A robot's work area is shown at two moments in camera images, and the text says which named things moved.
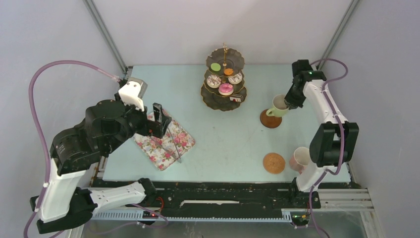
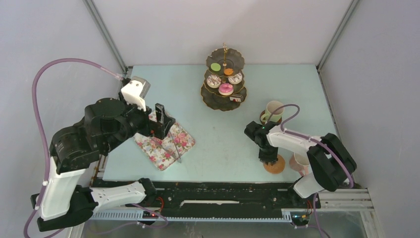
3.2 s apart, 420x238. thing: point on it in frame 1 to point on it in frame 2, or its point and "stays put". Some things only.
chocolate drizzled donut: x=235 y=79 stays put
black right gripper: x=293 y=103 to x=270 y=158
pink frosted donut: x=226 y=89 stays put
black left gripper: x=152 y=127 stays put
